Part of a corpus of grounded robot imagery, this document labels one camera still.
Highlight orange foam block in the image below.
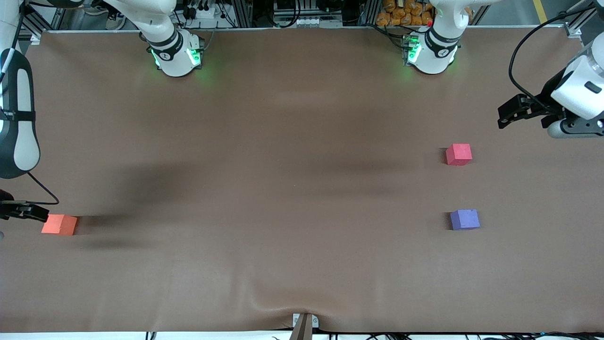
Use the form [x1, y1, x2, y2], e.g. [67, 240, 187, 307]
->
[41, 214, 78, 236]

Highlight red foam block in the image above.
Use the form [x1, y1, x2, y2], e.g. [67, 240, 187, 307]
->
[445, 144, 473, 166]

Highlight purple foam block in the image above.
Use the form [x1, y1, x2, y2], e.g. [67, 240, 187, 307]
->
[450, 209, 481, 231]

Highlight orange snack bags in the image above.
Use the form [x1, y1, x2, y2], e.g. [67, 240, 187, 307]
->
[376, 0, 435, 27]

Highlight white terminal block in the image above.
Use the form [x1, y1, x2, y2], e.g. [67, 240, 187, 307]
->
[278, 17, 322, 27]

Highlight brown table mat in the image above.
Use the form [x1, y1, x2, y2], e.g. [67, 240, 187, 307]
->
[0, 27, 604, 333]

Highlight white power strip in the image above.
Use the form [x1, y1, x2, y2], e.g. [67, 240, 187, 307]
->
[186, 4, 218, 20]

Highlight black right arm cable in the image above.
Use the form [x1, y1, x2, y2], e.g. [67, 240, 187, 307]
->
[26, 172, 60, 206]

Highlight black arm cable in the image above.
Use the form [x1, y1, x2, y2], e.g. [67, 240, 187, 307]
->
[26, 172, 60, 206]
[508, 12, 582, 113]

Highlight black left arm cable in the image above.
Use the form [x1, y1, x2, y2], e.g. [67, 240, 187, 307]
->
[508, 12, 582, 113]

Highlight metal clamp bracket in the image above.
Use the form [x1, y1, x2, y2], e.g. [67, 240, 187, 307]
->
[289, 313, 319, 340]

